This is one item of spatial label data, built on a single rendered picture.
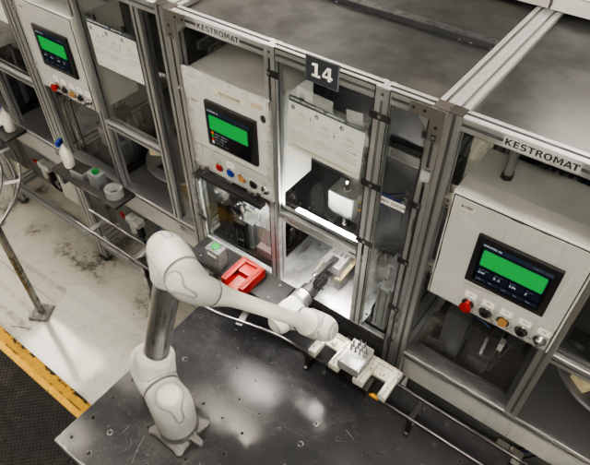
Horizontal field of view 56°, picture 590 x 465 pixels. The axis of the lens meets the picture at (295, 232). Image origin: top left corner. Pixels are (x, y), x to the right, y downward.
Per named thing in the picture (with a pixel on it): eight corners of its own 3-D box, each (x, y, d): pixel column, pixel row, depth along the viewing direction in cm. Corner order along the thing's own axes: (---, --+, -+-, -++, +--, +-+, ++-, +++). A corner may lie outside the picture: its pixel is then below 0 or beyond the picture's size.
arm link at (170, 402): (167, 448, 216) (157, 423, 200) (147, 411, 226) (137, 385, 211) (205, 426, 222) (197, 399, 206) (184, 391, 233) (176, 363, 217)
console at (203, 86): (191, 166, 237) (174, 67, 204) (236, 135, 253) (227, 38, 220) (268, 207, 219) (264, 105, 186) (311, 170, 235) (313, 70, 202)
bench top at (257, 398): (56, 444, 227) (53, 439, 224) (230, 282, 286) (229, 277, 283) (371, 745, 164) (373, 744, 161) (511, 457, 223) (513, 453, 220)
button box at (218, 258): (207, 264, 259) (204, 246, 250) (218, 254, 263) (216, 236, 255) (219, 271, 255) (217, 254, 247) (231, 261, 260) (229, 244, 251)
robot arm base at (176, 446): (186, 465, 217) (184, 459, 213) (147, 432, 226) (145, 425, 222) (218, 429, 227) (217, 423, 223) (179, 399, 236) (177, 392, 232)
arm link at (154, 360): (141, 410, 222) (121, 369, 235) (178, 396, 232) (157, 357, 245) (163, 263, 179) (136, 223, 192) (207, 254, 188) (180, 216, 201)
